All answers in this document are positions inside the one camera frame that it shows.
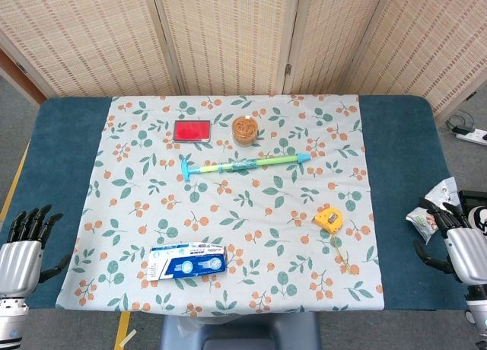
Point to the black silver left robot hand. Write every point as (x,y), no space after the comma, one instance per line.
(19,262)

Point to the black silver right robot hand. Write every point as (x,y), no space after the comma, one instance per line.
(468,255)

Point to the yellow tape measure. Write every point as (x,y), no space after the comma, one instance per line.
(329,220)

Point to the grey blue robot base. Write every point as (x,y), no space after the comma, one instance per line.
(243,331)

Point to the white black sneaker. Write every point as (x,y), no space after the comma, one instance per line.
(480,218)

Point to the black box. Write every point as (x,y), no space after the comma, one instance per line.
(473,198)

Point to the silver snack bag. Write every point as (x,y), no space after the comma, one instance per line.
(443,192)

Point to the white power strip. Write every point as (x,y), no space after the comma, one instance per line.
(472,136)

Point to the blue white toothpaste box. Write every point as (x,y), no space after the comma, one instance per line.
(190,264)

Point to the woven folding screen panel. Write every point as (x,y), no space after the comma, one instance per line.
(228,42)
(437,42)
(331,42)
(76,42)

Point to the red ink pad case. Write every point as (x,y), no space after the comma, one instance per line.
(191,131)

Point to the floral patterned tablecloth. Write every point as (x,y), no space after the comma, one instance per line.
(266,175)

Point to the green teal toy pump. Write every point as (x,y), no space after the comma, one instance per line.
(247,163)

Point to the clear jar of rubber bands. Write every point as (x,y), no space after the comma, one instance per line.
(245,131)

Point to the metal screen hinge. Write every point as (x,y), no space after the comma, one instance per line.
(288,69)

